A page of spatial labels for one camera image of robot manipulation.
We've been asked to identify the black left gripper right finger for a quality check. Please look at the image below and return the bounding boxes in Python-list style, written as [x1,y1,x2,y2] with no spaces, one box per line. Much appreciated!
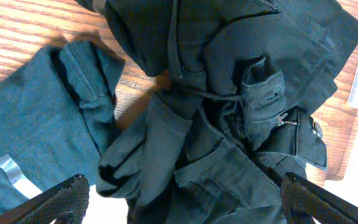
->
[280,172,358,224]

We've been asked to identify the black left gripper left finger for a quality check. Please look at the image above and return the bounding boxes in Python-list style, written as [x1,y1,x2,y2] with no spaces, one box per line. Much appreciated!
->
[0,174,90,224]

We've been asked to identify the dark garment with tape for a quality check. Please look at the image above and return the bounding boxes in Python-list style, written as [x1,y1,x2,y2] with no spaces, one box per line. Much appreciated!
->
[0,41,125,215]

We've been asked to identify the black jeans with zipper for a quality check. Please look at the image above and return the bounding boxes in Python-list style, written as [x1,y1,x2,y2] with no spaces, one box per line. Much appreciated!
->
[81,0,358,223]

